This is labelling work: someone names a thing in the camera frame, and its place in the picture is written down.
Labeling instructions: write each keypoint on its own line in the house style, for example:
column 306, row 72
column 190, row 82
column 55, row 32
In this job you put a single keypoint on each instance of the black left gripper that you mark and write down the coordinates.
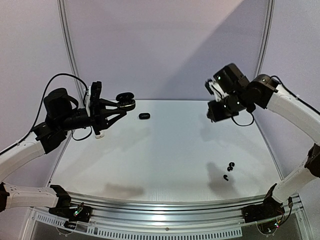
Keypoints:
column 97, row 117

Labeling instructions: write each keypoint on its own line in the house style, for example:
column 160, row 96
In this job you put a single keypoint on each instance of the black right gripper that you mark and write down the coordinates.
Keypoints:
column 215, row 113

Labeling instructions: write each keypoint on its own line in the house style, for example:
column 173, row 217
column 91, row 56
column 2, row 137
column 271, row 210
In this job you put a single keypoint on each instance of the black glossy charging case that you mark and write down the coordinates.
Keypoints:
column 126, row 101

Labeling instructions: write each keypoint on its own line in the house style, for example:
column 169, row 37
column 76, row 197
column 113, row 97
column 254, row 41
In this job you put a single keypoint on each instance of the white earbud charging case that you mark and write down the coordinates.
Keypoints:
column 99, row 136

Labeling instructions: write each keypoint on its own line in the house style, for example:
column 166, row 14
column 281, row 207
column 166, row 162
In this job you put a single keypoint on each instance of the black oval charging case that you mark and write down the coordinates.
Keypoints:
column 144, row 116

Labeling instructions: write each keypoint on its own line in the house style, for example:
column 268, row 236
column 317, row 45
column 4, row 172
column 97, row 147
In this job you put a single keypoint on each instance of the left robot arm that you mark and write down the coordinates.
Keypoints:
column 63, row 114

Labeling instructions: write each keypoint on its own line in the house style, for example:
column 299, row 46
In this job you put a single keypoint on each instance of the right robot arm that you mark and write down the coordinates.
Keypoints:
column 233, row 93

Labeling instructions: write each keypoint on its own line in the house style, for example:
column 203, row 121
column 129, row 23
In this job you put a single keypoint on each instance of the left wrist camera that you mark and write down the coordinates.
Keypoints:
column 92, row 95

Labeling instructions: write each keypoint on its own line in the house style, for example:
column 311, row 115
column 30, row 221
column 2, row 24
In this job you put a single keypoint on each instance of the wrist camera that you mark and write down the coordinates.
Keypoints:
column 92, row 95
column 211, row 88

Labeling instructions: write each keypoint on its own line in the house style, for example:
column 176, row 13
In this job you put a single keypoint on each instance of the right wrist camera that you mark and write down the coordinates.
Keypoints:
column 211, row 88

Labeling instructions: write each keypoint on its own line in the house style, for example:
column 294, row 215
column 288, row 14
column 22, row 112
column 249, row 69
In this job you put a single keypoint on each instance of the aluminium front rail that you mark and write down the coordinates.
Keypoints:
column 114, row 219

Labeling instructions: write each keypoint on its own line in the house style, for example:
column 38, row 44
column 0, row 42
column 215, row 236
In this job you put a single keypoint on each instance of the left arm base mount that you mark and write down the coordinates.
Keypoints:
column 73, row 212

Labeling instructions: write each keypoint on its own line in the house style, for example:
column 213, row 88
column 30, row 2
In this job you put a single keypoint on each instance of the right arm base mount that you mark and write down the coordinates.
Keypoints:
column 269, row 208

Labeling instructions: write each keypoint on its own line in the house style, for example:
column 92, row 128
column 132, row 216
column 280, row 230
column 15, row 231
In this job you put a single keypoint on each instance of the aluminium frame post left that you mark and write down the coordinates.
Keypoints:
column 61, row 4

